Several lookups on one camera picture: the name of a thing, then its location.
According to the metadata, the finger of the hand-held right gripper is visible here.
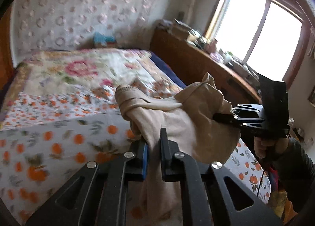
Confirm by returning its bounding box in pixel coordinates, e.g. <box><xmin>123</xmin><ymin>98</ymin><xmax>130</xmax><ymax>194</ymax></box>
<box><xmin>212</xmin><ymin>113</ymin><xmax>243</xmax><ymax>128</ymax></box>

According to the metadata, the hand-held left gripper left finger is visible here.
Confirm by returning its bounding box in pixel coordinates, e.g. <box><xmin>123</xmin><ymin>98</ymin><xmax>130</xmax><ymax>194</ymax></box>
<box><xmin>26</xmin><ymin>140</ymin><xmax>149</xmax><ymax>226</ymax></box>

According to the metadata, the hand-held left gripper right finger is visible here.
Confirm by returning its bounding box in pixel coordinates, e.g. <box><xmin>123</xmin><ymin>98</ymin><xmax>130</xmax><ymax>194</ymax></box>
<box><xmin>160</xmin><ymin>128</ymin><xmax>283</xmax><ymax>226</ymax></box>

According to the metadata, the beige printed t-shirt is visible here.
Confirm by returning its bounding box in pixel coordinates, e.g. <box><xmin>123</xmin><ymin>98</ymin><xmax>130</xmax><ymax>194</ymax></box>
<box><xmin>114</xmin><ymin>72</ymin><xmax>240</xmax><ymax>226</ymax></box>

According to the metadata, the person's right forearm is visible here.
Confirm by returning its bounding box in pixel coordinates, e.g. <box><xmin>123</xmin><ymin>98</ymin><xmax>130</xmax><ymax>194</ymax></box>
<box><xmin>273</xmin><ymin>137</ymin><xmax>315</xmax><ymax>207</ymax></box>

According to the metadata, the person's right hand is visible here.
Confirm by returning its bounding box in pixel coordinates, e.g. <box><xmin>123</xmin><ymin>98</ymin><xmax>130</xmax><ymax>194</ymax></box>
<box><xmin>253</xmin><ymin>137</ymin><xmax>288</xmax><ymax>163</ymax></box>

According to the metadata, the wooden cabinet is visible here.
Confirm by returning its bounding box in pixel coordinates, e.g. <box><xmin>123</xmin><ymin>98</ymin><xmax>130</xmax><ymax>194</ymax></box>
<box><xmin>150</xmin><ymin>28</ymin><xmax>262</xmax><ymax>105</ymax></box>

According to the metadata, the window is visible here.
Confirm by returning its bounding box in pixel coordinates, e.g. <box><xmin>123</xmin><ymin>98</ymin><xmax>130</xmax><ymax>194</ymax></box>
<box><xmin>204</xmin><ymin>0</ymin><xmax>310</xmax><ymax>89</ymax></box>

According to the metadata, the open cardboard box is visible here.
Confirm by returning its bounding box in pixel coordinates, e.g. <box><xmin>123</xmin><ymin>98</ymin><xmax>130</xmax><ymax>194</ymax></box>
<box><xmin>172</xmin><ymin>19</ymin><xmax>197</xmax><ymax>40</ymax></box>

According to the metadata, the pile of papers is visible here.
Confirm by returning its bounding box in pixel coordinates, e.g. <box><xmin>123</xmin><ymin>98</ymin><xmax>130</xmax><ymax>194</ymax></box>
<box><xmin>157</xmin><ymin>19</ymin><xmax>173</xmax><ymax>30</ymax></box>

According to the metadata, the floral blanket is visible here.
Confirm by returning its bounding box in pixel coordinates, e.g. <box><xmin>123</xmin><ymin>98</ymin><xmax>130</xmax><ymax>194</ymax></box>
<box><xmin>0</xmin><ymin>49</ymin><xmax>183</xmax><ymax>123</ymax></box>

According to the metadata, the cardboard box with blue bags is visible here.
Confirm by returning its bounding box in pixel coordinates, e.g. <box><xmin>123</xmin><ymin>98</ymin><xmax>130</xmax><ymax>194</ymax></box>
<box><xmin>93</xmin><ymin>32</ymin><xmax>117</xmax><ymax>49</ymax></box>

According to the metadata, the wooden wardrobe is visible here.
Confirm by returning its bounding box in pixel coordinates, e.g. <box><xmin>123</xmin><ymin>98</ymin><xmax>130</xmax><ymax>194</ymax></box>
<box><xmin>0</xmin><ymin>7</ymin><xmax>18</xmax><ymax>89</ymax></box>

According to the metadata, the black cable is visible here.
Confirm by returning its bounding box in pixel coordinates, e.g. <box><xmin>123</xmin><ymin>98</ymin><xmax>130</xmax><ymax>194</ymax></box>
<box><xmin>256</xmin><ymin>159</ymin><xmax>267</xmax><ymax>197</ymax></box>

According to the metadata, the circle patterned wall curtain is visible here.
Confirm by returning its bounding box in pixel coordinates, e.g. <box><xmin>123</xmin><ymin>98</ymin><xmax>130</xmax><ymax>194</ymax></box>
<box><xmin>10</xmin><ymin>0</ymin><xmax>165</xmax><ymax>59</ymax></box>

